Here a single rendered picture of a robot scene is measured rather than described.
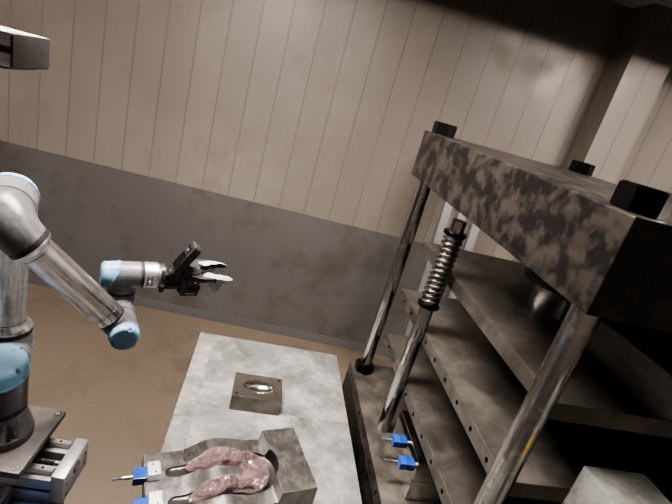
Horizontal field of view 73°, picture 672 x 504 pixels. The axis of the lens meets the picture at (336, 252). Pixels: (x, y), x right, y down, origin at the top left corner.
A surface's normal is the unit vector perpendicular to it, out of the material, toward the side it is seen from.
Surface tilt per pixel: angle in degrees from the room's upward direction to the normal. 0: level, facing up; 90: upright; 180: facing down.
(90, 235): 90
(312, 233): 90
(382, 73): 90
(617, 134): 90
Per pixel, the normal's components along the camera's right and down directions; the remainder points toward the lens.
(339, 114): 0.04, 0.35
